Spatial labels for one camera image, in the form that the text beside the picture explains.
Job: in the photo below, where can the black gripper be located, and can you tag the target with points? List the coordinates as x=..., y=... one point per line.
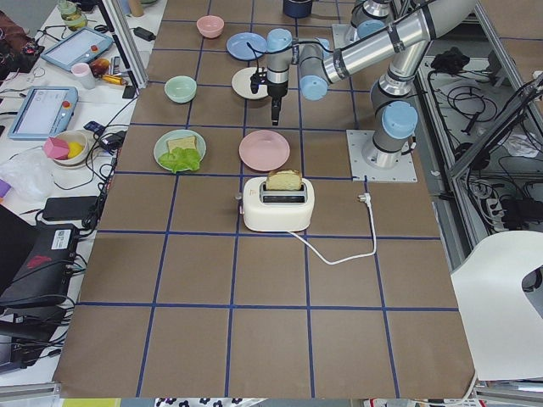
x=277, y=90

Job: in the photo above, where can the pink plate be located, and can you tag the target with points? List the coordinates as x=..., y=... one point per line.
x=264, y=150

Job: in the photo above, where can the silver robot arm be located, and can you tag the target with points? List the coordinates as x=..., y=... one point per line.
x=368, y=16
x=374, y=36

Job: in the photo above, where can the cream white plate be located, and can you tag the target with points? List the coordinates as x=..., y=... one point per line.
x=241, y=85

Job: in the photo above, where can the blue plate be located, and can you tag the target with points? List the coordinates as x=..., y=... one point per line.
x=246, y=46

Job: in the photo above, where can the toast slice in toaster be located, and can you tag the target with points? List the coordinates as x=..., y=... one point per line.
x=284, y=180

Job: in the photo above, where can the bread slice on plate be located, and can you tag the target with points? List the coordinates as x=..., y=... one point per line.
x=182, y=143

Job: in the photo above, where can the mint green bowl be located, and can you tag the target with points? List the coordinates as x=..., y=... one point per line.
x=181, y=89

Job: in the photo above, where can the dark blue saucepan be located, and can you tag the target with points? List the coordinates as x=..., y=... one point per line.
x=297, y=9

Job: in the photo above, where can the pink bowl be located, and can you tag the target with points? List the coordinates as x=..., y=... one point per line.
x=210, y=26

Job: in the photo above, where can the white toaster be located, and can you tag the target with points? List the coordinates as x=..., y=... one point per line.
x=276, y=211

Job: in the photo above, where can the green plate with food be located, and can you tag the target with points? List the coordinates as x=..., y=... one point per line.
x=160, y=146

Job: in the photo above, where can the green lettuce leaf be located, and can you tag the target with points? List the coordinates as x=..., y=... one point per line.
x=180, y=159

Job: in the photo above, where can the white cup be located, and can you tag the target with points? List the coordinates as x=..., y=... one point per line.
x=83, y=73

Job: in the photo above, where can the beige bowl with toys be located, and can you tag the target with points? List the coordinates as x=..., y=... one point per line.
x=68, y=149

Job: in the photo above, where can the blue teach pendant far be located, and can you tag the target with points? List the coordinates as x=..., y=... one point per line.
x=82, y=46

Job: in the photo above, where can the blue teach pendant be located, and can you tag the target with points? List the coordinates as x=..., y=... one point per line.
x=82, y=46
x=45, y=112

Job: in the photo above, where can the blue teach pendant near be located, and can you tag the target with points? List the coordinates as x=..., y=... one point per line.
x=45, y=112

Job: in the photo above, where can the black power adapter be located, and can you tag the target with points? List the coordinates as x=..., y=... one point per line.
x=68, y=208

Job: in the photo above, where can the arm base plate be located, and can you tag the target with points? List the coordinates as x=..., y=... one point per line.
x=367, y=164
x=341, y=36

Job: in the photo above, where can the aluminium frame post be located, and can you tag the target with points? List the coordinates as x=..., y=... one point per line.
x=123, y=39

